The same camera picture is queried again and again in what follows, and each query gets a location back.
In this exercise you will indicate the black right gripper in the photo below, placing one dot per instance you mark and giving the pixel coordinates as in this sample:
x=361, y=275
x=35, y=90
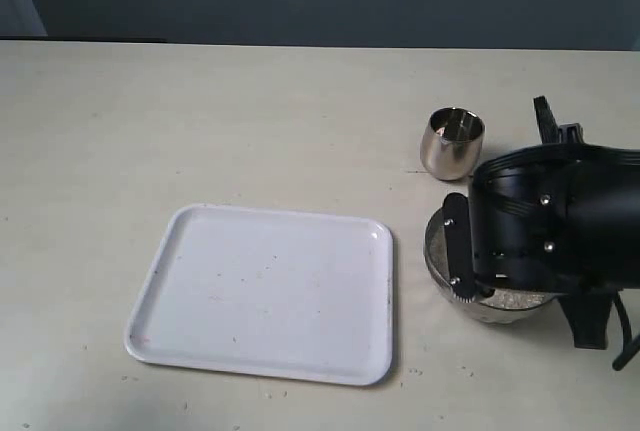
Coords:
x=554, y=218

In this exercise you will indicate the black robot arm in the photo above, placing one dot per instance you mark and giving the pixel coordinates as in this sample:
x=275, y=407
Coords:
x=587, y=314

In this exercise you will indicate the small steel cup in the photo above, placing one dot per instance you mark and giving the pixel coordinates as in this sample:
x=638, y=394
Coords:
x=451, y=144

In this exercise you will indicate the white granular powder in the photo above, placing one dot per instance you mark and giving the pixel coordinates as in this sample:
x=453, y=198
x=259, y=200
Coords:
x=503, y=300

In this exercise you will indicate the steel bowl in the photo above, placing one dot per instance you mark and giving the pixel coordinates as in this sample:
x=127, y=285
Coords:
x=483, y=315

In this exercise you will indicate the white plastic tray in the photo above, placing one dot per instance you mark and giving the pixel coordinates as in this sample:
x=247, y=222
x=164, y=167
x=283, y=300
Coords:
x=270, y=293

